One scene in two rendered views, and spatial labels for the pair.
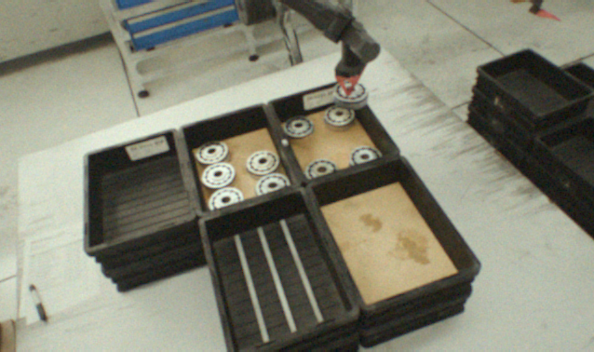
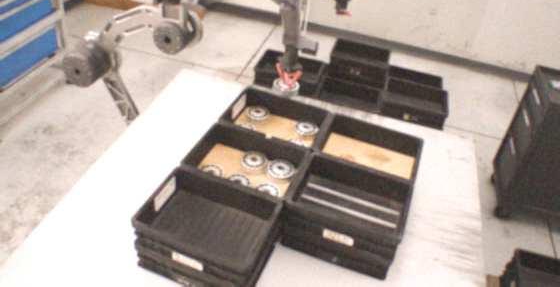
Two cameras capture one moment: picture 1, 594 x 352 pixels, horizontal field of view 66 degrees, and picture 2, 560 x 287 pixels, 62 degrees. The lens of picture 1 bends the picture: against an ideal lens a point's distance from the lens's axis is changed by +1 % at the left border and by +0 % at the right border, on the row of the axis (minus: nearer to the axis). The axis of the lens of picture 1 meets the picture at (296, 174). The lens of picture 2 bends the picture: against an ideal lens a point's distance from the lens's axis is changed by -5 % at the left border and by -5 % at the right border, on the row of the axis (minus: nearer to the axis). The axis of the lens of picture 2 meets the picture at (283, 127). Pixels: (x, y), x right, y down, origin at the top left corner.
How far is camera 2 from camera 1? 1.35 m
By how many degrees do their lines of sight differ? 47
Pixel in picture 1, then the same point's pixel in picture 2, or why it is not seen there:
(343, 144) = (278, 129)
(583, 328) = (443, 157)
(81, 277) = not seen: outside the picture
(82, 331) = not seen: outside the picture
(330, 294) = (376, 199)
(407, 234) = (367, 153)
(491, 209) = not seen: hidden behind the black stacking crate
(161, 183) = (197, 215)
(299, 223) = (315, 180)
